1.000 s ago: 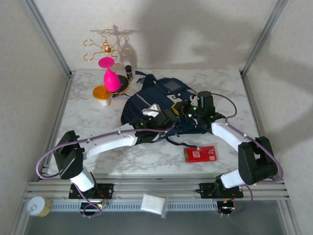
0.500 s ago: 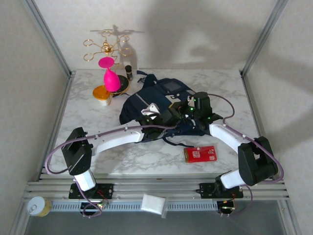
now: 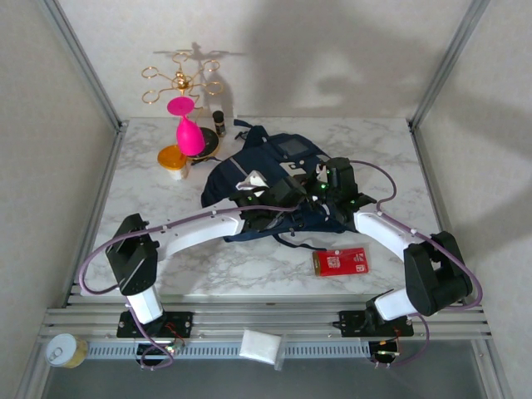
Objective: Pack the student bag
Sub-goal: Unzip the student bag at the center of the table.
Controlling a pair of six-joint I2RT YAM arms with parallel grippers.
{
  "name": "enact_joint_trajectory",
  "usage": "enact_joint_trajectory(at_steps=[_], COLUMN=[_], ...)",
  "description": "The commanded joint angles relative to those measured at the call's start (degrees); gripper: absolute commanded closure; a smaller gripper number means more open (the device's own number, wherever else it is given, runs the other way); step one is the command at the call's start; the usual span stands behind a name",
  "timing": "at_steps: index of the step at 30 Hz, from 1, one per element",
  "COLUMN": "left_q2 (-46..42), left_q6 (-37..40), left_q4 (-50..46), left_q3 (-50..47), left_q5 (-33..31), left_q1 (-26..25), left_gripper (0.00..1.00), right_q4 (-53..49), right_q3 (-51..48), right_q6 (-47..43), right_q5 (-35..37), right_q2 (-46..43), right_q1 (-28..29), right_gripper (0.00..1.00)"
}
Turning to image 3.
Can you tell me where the grey slotted cable duct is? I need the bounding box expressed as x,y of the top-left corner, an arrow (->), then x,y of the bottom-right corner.
85,340 -> 371,361

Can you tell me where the tin can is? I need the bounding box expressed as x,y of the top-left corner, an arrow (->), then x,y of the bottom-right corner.
44,333 -> 89,370

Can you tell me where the pink wine glass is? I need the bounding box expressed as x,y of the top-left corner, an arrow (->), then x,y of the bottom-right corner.
167,94 -> 206,157

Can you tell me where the aluminium frame rail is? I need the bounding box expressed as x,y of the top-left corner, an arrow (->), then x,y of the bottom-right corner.
37,305 -> 494,344

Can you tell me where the gold wire glass rack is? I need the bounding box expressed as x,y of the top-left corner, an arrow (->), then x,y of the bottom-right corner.
140,52 -> 225,113

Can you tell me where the round black gold-rimmed base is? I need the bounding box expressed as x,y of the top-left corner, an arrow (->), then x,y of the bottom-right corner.
186,126 -> 221,163

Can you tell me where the orange lid jar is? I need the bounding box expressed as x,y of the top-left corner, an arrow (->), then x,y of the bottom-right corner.
156,144 -> 193,182

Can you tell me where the aluminium side rail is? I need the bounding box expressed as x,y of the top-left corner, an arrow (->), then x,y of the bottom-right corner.
62,122 -> 128,308
409,122 -> 475,308

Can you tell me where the red packaged item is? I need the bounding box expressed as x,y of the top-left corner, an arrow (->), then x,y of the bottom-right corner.
311,247 -> 370,278

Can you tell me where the small dark bottle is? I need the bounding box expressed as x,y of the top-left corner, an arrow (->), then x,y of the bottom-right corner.
211,110 -> 228,138

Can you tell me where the navy blue backpack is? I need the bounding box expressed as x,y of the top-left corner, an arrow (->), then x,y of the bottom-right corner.
200,119 -> 359,250

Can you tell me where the white foam pad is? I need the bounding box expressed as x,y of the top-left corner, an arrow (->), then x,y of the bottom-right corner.
239,328 -> 282,366

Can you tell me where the aluminium frame post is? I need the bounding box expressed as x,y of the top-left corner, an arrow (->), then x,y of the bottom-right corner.
35,0 -> 130,134
408,0 -> 492,132

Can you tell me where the small black controller board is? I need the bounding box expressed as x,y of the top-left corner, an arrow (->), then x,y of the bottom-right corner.
368,340 -> 402,363
136,343 -> 178,369

